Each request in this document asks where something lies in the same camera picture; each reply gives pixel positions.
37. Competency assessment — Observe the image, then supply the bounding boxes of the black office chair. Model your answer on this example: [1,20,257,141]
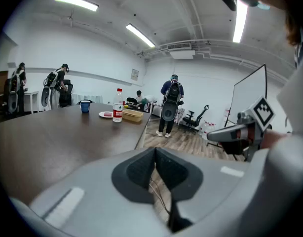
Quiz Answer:
[182,105,209,133]

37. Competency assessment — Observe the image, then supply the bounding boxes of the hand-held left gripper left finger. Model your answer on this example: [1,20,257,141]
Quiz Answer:
[30,147,172,237]

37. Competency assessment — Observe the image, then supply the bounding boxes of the white ceiling air conditioner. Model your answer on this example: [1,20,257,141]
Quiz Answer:
[167,42,196,60]

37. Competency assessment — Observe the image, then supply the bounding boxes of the gray backpack rig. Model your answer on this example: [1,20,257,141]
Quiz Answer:
[41,70,59,108]
[6,70,19,114]
[161,80,182,122]

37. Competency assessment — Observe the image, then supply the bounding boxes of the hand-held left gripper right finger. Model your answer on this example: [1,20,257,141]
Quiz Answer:
[155,147,250,234]

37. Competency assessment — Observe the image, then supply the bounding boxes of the cream rectangular plastic tray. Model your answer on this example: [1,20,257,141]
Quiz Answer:
[122,109,144,122]

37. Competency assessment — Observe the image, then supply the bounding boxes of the person's right hand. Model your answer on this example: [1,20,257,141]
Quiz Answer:
[236,125,257,145]

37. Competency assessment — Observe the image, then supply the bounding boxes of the person's right forearm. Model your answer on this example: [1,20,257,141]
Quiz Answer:
[260,129,289,150]

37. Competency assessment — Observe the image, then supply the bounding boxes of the white draped table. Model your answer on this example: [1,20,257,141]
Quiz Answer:
[71,92,104,105]

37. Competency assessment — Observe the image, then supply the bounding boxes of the white board on stand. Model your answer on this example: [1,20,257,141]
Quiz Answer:
[224,64,267,128]

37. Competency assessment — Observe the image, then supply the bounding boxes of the dark wooden table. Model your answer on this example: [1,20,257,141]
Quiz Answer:
[0,102,152,206]

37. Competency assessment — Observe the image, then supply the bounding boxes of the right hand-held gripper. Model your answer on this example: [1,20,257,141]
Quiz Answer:
[207,95,276,161]

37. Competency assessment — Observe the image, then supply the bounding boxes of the long ceiling light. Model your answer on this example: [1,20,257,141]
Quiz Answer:
[52,0,99,12]
[125,23,156,48]
[232,0,248,43]

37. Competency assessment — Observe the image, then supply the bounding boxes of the clear water bottle red cap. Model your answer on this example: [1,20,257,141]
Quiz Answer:
[112,88,124,123]

